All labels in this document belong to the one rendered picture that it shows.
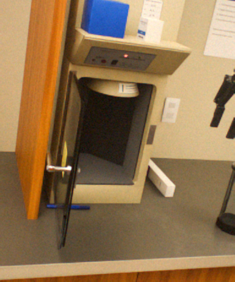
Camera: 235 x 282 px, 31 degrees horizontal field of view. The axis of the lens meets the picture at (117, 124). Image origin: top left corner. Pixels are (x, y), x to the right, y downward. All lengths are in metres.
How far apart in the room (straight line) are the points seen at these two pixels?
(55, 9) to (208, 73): 0.98
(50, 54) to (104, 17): 0.17
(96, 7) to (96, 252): 0.66
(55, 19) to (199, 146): 1.13
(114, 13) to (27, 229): 0.65
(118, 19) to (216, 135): 1.06
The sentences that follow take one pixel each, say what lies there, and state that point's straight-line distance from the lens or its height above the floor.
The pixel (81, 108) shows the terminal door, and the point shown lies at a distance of 0.93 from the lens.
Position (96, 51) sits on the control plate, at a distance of 1.16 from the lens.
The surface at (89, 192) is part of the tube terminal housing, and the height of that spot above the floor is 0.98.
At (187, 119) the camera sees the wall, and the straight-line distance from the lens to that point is 1.94.
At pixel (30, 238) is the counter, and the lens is 1.23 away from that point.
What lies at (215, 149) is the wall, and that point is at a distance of 2.08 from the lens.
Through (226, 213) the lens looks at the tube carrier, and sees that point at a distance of 1.46.
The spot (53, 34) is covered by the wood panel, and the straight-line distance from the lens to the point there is 1.12.
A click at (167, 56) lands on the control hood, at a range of 1.22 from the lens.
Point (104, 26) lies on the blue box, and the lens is 1.13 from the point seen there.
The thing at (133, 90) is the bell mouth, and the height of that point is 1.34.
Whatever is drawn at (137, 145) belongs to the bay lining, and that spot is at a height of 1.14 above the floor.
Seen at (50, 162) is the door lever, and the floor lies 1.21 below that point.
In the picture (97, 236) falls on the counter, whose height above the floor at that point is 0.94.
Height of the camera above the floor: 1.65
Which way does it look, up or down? 18 degrees down
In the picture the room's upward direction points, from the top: 11 degrees clockwise
